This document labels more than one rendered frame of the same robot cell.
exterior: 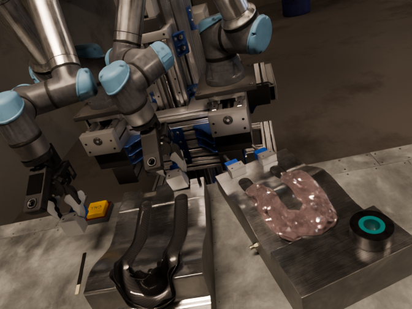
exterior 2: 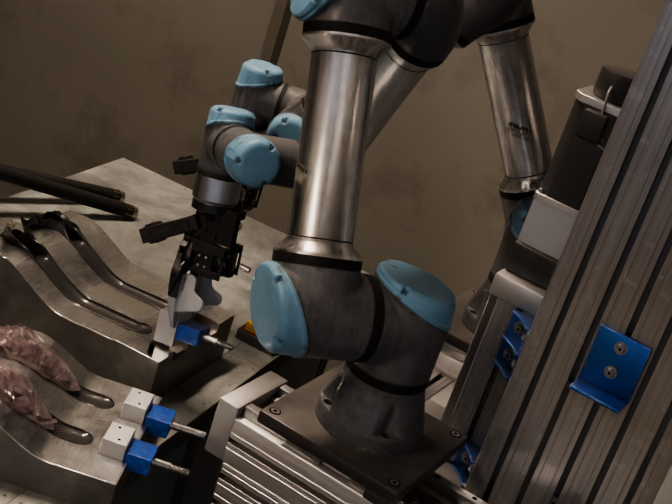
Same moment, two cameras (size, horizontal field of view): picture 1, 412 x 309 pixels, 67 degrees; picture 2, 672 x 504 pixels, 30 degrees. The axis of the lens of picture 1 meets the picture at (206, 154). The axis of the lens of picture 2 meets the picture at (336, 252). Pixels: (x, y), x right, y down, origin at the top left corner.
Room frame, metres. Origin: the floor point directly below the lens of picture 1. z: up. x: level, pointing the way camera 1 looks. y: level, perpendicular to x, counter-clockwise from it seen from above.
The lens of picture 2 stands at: (1.29, -1.66, 1.89)
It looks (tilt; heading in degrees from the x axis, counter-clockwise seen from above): 22 degrees down; 100
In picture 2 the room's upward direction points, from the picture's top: 18 degrees clockwise
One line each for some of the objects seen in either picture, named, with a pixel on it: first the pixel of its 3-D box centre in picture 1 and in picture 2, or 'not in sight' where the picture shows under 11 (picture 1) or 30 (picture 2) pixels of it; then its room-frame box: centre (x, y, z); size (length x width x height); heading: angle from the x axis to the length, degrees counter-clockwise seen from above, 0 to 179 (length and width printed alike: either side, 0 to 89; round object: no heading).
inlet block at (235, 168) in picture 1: (232, 165); (164, 422); (0.84, -0.07, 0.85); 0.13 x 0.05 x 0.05; 10
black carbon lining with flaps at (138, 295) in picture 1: (156, 236); (85, 267); (0.55, 0.17, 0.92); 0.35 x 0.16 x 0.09; 173
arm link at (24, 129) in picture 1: (13, 118); (257, 94); (0.70, 0.40, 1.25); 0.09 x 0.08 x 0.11; 7
